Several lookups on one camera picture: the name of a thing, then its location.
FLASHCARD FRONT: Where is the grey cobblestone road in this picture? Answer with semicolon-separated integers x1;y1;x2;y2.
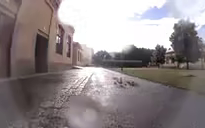
0;66;205;128

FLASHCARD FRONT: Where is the tan building with dark windows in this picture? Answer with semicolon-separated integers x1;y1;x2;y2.
0;0;76;80

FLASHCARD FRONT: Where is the dark mass of trees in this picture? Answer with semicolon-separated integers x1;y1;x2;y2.
92;44;155;67

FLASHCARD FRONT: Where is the row of distant buildings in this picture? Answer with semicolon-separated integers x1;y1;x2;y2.
72;41;95;67

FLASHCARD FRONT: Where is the long low dark wall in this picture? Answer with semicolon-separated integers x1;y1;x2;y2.
101;59;144;68

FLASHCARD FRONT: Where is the tall dark tree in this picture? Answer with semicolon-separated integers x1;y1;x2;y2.
169;19;204;70

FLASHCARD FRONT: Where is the small dark tree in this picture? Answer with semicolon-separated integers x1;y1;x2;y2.
151;44;168;69

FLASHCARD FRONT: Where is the grass lawn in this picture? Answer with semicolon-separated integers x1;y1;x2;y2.
117;67;205;95

